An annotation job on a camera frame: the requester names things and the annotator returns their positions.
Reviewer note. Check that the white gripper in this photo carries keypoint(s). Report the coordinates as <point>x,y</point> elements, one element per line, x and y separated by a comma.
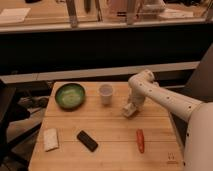
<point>135,105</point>

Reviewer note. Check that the white bottle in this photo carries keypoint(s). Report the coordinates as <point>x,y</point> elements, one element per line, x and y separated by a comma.
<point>129,109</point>

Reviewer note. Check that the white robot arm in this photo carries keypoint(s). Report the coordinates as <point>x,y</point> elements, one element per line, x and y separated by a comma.
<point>198,151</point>

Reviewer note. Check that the red chili pepper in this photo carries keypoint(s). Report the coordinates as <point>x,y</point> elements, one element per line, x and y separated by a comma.
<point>140,140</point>

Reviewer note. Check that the white paper cup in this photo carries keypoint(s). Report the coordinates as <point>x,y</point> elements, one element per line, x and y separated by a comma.
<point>106,93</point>

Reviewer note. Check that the wooden table board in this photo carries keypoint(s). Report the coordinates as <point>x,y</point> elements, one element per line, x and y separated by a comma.
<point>116,136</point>

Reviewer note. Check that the black rectangular block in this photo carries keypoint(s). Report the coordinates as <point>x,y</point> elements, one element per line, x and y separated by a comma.
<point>86,140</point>

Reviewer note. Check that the green ceramic bowl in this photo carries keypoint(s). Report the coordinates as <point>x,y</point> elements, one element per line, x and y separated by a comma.
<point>70,96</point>

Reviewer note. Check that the white folded cloth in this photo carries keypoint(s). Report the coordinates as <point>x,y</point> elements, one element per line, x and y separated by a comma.
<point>50,137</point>

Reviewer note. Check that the white paper sheet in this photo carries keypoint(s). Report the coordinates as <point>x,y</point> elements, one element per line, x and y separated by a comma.
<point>13,15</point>

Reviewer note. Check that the grey metal post right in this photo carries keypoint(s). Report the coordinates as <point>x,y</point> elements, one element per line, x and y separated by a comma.
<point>130,11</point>

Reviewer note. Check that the grey metal post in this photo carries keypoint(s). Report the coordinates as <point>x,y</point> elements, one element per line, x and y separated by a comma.
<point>130,11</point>
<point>72,13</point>

